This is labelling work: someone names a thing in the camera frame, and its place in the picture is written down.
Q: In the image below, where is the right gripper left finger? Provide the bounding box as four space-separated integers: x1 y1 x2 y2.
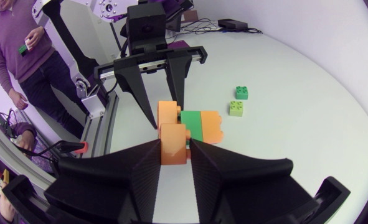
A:
44 139 162 224

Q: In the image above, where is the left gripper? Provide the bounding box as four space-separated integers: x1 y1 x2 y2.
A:
93 36 209 131

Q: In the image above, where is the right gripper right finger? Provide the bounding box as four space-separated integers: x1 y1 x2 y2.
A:
189 138 319 224

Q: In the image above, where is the orange toy brick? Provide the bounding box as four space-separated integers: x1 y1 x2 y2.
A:
200 110 225 145
157 100 182 126
158 123 192 166

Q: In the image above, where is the light green toy brick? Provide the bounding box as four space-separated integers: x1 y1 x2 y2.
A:
229 100 244 118

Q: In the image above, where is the person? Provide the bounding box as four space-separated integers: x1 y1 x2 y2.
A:
0 0 90 139
0 121 39 224

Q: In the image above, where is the black power brick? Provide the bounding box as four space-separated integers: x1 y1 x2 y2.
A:
217 19 249 30

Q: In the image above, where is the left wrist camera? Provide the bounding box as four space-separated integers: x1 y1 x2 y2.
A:
126 2 168 42

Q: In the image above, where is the black cable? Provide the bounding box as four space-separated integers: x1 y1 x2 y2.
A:
166 17 224 40
220 27 263 35

